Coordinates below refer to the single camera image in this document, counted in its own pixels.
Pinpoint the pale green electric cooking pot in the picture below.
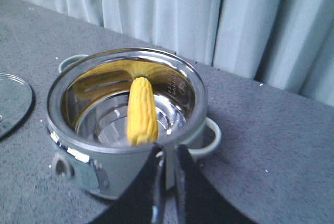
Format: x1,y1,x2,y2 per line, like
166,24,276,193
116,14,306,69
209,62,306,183
46,48,221,199

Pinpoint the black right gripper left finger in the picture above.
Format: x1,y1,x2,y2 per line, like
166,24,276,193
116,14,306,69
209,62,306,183
90,143,164,223

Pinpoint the white pleated curtain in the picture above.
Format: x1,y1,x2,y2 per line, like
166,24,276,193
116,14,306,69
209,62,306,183
24,0,333,105

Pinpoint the glass pot lid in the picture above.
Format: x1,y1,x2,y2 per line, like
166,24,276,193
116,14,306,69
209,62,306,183
1,73,33,138

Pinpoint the yellow corn cob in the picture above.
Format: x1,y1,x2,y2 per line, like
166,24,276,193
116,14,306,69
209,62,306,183
127,77,159,146

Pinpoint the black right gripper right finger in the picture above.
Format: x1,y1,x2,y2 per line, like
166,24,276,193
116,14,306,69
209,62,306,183
175,145,254,223

